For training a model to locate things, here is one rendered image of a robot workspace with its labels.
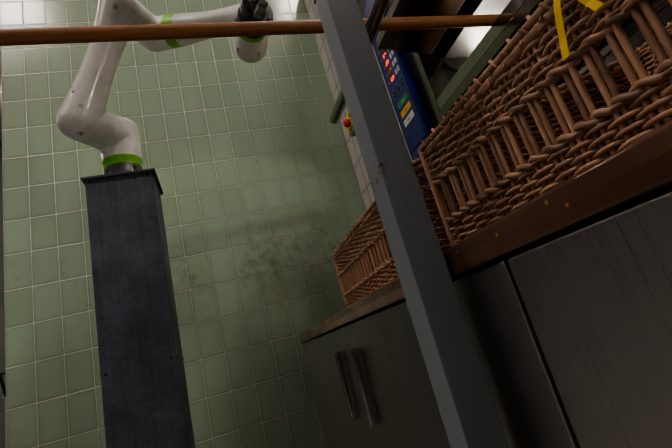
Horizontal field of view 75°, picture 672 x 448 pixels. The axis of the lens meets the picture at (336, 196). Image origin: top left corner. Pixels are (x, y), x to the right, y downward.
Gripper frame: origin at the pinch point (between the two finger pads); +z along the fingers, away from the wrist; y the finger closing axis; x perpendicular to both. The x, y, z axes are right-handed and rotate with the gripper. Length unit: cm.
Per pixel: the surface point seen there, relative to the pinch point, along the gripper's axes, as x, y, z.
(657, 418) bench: 0, 106, 58
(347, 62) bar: 5, 66, 42
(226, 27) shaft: 13.0, 30.1, 7.7
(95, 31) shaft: 37.8, 30.3, 8.0
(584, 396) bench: 0, 105, 52
